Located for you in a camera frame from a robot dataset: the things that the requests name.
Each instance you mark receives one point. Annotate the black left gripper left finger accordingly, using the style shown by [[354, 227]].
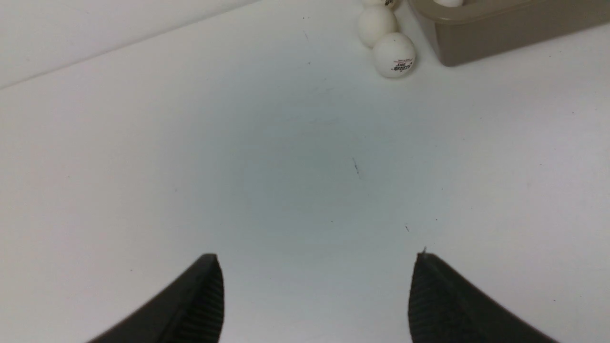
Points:
[[189, 310]]

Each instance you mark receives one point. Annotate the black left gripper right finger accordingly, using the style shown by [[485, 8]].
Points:
[[444, 307]]

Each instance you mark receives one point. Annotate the white ping-pong ball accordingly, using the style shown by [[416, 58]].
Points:
[[394, 55], [390, 4], [375, 22], [450, 3]]

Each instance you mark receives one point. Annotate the tan plastic storage bin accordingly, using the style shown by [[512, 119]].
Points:
[[484, 28]]

